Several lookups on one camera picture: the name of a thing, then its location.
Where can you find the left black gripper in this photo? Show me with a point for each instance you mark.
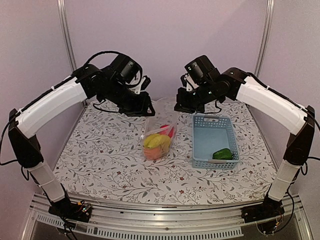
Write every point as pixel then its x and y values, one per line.
pixel 141 109

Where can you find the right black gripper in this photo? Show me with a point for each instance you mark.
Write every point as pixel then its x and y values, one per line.
pixel 182 105

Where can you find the clear zip top bag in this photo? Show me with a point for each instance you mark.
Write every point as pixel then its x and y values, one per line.
pixel 160 129

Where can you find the yellow toy banana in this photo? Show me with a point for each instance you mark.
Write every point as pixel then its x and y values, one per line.
pixel 157 140

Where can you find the red toy apple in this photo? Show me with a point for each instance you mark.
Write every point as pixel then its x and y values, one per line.
pixel 168 130

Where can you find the light blue plastic basket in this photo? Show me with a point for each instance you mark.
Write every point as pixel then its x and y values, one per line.
pixel 210 134

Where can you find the orange toy orange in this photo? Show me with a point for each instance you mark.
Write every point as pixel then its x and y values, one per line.
pixel 152 153

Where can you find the green toy pepper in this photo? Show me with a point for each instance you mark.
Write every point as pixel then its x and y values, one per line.
pixel 222 154

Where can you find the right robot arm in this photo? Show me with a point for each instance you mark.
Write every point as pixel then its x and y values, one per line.
pixel 244 87

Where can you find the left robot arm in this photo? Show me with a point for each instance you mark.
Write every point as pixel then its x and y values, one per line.
pixel 83 84

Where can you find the floral tablecloth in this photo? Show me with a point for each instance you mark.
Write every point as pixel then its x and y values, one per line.
pixel 103 158

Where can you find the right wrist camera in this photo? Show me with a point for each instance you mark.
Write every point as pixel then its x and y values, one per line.
pixel 201 70

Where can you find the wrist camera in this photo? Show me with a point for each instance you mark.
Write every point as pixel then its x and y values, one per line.
pixel 129 72
pixel 201 70

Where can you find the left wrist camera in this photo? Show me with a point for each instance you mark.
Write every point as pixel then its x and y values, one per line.
pixel 129 72

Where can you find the right aluminium post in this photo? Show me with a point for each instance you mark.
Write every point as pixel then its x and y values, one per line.
pixel 265 36

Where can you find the aluminium post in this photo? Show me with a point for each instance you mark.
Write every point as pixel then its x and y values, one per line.
pixel 66 33
pixel 265 36

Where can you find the aluminium front rail frame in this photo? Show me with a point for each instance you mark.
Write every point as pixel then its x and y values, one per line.
pixel 120 220

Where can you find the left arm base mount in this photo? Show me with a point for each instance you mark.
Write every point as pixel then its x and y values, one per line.
pixel 80 211

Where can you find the left aluminium post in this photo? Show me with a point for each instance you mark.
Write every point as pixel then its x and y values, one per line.
pixel 66 33

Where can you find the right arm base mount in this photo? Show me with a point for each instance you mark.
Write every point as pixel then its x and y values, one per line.
pixel 267 209

